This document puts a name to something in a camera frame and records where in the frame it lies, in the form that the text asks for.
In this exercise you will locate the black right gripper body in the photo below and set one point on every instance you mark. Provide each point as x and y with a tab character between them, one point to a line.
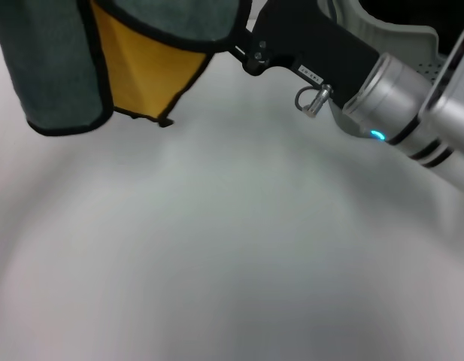
314	41

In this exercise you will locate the grey perforated plastic storage box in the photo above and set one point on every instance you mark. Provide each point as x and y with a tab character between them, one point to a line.
404	34

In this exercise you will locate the yellow grey towel black trim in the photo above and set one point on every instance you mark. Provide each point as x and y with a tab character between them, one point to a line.
149	79

